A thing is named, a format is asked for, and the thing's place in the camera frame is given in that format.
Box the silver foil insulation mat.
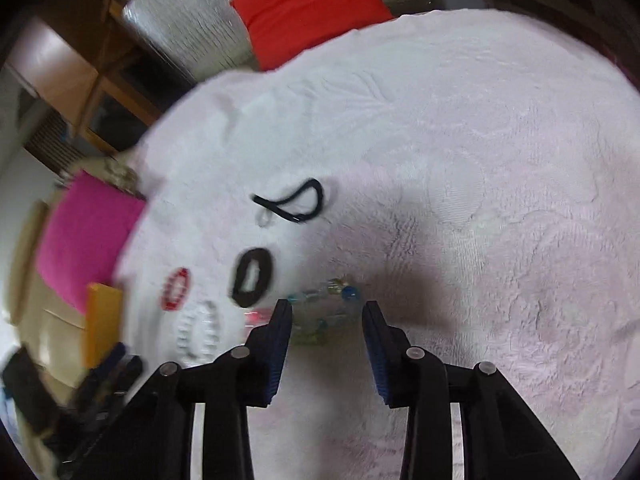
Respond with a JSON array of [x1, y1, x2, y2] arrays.
[[122, 0, 431, 81]]

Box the pale pink embossed bedspread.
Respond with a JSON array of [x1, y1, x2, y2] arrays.
[[117, 10, 639, 479]]

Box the white pearl bracelet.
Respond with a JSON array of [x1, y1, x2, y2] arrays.
[[174, 299, 222, 363]]

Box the thick black hair scrunchie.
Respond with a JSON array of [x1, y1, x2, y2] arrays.
[[230, 248, 274, 309]]

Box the blue green bead bracelet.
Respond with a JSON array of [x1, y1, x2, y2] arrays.
[[286, 275, 362, 347]]

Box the beige crumpled fabric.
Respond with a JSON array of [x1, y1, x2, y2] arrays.
[[94, 157, 141, 197]]

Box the red cushion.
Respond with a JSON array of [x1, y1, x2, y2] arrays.
[[230, 0, 393, 70]]

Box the thin black hair tie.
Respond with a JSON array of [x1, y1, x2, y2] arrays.
[[250, 178, 326, 224]]

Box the magenta pink cushion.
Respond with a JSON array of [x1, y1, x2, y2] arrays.
[[36, 170, 145, 313]]

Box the red bead bracelet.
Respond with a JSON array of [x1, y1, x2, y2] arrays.
[[159, 266, 192, 312]]

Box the pink bead bracelet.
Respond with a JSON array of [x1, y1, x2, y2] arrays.
[[243, 309, 274, 331]]

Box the wooden shelf unit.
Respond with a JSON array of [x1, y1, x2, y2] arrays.
[[6, 0, 162, 154]]

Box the orange box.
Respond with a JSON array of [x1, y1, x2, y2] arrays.
[[82, 283, 122, 368]]

